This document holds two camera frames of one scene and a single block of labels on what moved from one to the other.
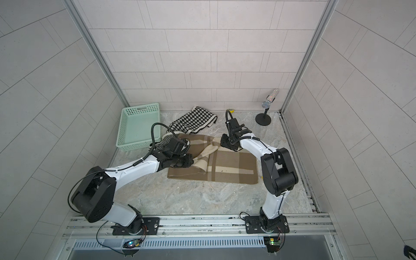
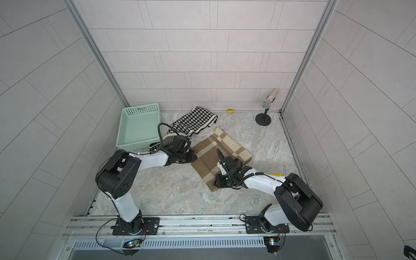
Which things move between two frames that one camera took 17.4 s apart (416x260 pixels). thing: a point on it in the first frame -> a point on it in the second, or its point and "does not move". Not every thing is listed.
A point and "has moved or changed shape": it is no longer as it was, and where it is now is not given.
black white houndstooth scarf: (194, 119) does not move
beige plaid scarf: (214, 163) has moved or changed shape
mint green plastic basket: (135, 130) does not move
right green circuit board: (273, 243) does not move
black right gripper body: (228, 142) -> (226, 181)
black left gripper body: (181, 161) does not move
